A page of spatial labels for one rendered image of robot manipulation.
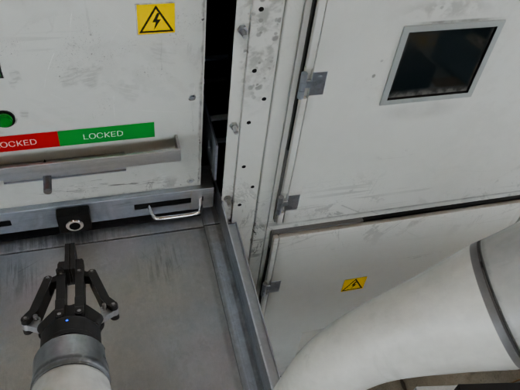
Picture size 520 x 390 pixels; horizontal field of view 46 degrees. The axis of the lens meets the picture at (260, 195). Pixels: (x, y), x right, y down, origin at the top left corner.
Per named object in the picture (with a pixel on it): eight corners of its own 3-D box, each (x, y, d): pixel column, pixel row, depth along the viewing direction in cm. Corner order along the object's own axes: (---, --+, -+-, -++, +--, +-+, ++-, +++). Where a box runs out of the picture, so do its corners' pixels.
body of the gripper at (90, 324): (40, 384, 77) (43, 335, 85) (109, 372, 79) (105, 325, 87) (30, 340, 73) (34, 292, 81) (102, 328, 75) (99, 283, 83)
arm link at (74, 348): (114, 410, 75) (112, 374, 80) (106, 355, 70) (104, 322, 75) (37, 425, 73) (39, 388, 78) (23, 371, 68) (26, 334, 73)
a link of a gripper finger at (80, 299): (72, 314, 80) (83, 313, 80) (74, 265, 90) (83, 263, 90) (76, 336, 82) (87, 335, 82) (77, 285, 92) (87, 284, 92)
